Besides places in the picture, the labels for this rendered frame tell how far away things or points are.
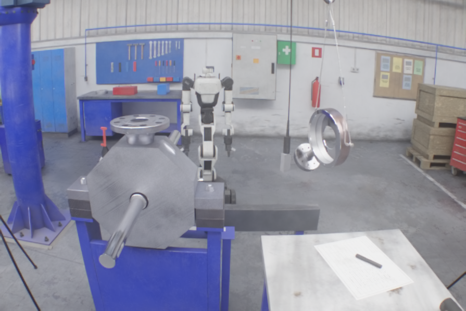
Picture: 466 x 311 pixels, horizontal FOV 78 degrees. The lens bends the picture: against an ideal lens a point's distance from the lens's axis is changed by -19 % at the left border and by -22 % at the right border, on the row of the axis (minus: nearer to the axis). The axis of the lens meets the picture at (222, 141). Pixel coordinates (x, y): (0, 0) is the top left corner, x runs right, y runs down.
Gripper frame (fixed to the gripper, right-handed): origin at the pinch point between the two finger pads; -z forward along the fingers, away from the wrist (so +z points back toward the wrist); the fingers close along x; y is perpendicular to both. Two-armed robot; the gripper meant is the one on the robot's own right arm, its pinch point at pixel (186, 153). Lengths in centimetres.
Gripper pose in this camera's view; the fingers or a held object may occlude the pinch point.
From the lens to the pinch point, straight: 381.2
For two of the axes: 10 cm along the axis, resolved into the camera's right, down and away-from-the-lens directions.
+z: -0.1, -10.0, -0.8
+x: 1.1, 0.7, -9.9
